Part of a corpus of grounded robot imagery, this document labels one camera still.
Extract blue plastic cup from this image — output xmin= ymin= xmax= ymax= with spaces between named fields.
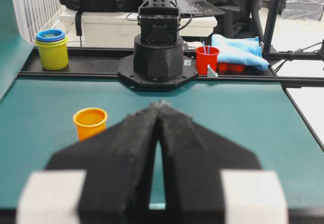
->
xmin=35 ymin=29 xmax=65 ymax=43

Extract small metal bracket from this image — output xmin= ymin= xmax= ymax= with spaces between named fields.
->
xmin=207 ymin=64 xmax=218 ymax=79

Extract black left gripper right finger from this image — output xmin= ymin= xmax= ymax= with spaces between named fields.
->
xmin=158 ymin=105 xmax=289 ymax=223

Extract black metal frame post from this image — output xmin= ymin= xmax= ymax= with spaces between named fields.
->
xmin=263 ymin=0 xmax=280 ymax=54

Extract red plastic cup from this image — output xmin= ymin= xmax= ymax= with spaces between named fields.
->
xmin=195 ymin=46 xmax=220 ymax=76

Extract light blue cloth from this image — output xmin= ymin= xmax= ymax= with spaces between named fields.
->
xmin=211 ymin=34 xmax=269 ymax=71

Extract yellow-green plastic cup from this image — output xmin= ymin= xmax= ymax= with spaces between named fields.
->
xmin=35 ymin=37 xmax=69 ymax=70

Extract red cups under cloth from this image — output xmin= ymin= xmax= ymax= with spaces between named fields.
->
xmin=217 ymin=62 xmax=246 ymax=74

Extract orange plastic cup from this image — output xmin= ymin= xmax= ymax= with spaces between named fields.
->
xmin=73 ymin=107 xmax=108 ymax=141

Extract black office chair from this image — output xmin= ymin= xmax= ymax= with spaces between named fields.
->
xmin=207 ymin=0 xmax=264 ymax=42

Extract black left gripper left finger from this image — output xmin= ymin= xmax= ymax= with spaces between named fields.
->
xmin=16 ymin=105 xmax=159 ymax=223

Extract black laptop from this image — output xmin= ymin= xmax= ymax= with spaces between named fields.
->
xmin=177 ymin=0 xmax=225 ymax=18

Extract white storage box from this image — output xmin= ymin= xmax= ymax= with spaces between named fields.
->
xmin=59 ymin=6 xmax=218 ymax=48

